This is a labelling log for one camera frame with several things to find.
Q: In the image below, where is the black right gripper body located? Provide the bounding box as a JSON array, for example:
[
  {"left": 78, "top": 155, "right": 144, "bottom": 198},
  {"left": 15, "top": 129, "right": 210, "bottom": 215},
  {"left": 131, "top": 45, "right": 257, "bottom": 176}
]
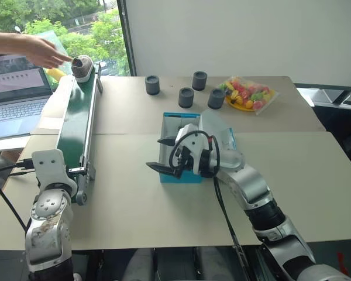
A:
[{"left": 173, "top": 145, "right": 196, "bottom": 179}]

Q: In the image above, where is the green conveyor belt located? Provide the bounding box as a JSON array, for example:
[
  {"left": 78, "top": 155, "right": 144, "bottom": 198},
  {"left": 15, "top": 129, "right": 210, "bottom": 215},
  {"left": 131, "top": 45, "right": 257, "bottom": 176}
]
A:
[{"left": 56, "top": 63, "right": 104, "bottom": 206}]

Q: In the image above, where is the blue shoebox with lid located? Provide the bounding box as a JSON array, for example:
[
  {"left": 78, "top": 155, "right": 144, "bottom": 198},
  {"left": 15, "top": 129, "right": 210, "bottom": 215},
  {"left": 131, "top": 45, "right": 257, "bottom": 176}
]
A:
[{"left": 159, "top": 109, "right": 238, "bottom": 184}]

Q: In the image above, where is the dark grey cylinder cup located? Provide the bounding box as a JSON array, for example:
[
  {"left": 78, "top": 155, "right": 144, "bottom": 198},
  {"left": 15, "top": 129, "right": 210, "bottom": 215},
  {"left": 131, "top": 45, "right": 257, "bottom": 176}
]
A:
[
  {"left": 207, "top": 88, "right": 226, "bottom": 111},
  {"left": 144, "top": 75, "right": 161, "bottom": 96},
  {"left": 178, "top": 87, "right": 195, "bottom": 109},
  {"left": 191, "top": 71, "right": 209, "bottom": 91}
]

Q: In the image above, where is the dark furniture frame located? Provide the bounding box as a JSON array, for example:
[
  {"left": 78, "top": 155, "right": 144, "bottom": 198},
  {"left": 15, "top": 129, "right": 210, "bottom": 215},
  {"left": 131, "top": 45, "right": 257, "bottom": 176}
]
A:
[{"left": 294, "top": 70, "right": 351, "bottom": 160}]

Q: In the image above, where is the grey rounded shape under table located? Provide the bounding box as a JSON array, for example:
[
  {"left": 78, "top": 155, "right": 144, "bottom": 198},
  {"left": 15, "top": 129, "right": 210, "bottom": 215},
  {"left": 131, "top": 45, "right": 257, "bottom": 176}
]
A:
[{"left": 121, "top": 248, "right": 159, "bottom": 281}]

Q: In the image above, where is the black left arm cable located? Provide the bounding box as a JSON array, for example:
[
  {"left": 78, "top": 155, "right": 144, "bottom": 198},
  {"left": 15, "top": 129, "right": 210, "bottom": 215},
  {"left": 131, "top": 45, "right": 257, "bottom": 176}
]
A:
[{"left": 0, "top": 158, "right": 36, "bottom": 234}]

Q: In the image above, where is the yellow plate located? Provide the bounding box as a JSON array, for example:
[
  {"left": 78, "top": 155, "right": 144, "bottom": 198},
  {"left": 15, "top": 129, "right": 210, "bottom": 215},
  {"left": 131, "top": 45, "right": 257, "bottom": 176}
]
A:
[{"left": 224, "top": 95, "right": 260, "bottom": 113}]

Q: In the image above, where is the black window frame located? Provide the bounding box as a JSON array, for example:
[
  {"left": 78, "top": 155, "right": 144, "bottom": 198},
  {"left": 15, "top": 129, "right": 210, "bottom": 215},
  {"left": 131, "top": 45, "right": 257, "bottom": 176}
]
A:
[{"left": 116, "top": 0, "right": 137, "bottom": 77}]

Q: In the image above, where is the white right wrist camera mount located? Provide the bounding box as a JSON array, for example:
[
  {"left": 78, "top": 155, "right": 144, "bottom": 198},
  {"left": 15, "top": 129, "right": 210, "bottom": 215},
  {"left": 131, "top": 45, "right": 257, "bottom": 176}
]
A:
[{"left": 174, "top": 124, "right": 213, "bottom": 174}]

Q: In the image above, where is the silver open laptop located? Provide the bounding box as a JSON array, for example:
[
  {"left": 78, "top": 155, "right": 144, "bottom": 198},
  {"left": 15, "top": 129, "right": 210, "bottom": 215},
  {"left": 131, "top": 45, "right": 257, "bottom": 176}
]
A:
[{"left": 0, "top": 54, "right": 54, "bottom": 142}]

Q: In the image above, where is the yellow toy banana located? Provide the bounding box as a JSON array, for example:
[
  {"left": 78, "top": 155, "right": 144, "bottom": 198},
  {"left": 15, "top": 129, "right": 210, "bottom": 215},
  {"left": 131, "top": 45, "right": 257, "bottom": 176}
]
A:
[{"left": 44, "top": 67, "right": 67, "bottom": 85}]

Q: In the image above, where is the grey knit sneaker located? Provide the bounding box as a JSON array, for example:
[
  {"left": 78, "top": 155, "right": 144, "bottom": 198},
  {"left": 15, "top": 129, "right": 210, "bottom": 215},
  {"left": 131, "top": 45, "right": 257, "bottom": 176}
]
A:
[{"left": 71, "top": 54, "right": 95, "bottom": 83}]

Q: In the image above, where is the red strip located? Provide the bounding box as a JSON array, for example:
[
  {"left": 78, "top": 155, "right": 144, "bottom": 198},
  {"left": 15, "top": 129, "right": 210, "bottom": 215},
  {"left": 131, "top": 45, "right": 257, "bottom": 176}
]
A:
[{"left": 336, "top": 251, "right": 349, "bottom": 276}]

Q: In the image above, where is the clear bag of toy fruit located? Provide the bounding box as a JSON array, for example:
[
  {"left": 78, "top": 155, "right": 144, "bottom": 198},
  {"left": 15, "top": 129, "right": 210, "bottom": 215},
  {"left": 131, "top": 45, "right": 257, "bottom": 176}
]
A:
[{"left": 216, "top": 76, "right": 280, "bottom": 116}]

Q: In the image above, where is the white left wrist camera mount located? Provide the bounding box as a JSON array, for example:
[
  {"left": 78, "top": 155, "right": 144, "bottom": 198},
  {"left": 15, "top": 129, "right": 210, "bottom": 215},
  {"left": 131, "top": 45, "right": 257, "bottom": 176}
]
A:
[{"left": 31, "top": 148, "right": 78, "bottom": 194}]

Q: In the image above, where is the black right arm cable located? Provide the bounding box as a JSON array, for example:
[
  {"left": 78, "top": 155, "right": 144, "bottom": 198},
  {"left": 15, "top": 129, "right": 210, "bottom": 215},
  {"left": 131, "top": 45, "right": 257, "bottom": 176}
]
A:
[{"left": 168, "top": 129, "right": 252, "bottom": 281}]

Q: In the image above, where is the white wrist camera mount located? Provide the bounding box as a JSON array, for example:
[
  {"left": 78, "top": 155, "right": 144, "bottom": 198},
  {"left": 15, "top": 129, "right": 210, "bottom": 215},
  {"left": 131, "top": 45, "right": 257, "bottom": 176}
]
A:
[
  {"left": 174, "top": 124, "right": 213, "bottom": 174},
  {"left": 31, "top": 148, "right": 78, "bottom": 194}
]

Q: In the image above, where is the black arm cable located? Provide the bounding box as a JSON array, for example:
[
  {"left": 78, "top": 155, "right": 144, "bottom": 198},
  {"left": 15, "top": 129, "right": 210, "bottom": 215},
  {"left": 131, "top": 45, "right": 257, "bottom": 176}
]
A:
[
  {"left": 168, "top": 129, "right": 252, "bottom": 281},
  {"left": 0, "top": 158, "right": 36, "bottom": 234}
]

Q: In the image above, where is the person's bare hand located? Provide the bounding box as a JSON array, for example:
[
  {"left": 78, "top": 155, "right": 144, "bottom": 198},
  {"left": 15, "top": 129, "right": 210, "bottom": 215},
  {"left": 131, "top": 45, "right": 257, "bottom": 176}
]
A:
[{"left": 25, "top": 34, "right": 74, "bottom": 70}]

